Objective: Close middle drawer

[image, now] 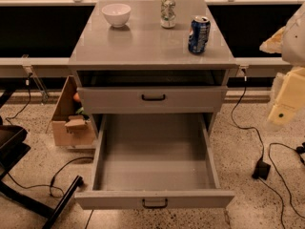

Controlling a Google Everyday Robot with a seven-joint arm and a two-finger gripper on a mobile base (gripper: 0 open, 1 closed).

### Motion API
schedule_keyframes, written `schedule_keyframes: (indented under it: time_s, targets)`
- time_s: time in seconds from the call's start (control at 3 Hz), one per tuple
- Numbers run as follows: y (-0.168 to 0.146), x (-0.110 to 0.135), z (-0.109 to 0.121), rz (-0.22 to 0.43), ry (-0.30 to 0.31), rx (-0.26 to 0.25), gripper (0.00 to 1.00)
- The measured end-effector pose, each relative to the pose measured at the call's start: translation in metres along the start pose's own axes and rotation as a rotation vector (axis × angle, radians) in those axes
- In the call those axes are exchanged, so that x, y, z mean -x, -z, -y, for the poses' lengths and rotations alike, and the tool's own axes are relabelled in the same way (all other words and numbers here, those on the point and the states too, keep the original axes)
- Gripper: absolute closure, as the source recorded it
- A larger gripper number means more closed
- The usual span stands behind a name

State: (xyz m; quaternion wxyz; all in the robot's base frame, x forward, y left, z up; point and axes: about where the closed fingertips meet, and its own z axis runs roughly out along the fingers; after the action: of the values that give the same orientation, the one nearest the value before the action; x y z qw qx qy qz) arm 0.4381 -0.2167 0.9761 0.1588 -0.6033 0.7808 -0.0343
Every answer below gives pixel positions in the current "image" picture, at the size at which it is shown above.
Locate grey drawer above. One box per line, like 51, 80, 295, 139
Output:
75, 114, 234, 210
77, 87, 227, 114

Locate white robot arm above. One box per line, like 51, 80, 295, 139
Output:
259, 4, 305, 127

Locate grey top drawer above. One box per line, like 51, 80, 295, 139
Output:
77, 87, 227, 114

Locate grey drawer cabinet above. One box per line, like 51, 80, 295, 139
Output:
71, 0, 233, 131

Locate cardboard box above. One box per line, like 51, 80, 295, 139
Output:
51, 76, 95, 146

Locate white green soda can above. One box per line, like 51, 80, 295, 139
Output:
161, 0, 175, 29

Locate blue soda can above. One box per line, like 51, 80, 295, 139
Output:
188, 15, 211, 54

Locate white bowl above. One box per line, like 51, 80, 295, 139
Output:
102, 3, 132, 28

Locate black power adapter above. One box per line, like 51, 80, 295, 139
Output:
252, 159, 271, 180

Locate black chair base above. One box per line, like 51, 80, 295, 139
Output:
0, 92, 92, 229

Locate grey railing beam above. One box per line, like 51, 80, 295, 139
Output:
1, 54, 305, 77

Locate black cable on left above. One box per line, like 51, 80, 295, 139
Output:
4, 73, 33, 126

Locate black looped floor cable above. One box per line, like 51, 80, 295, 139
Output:
6, 156, 95, 229

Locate black cable on right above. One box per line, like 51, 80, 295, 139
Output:
230, 76, 305, 229

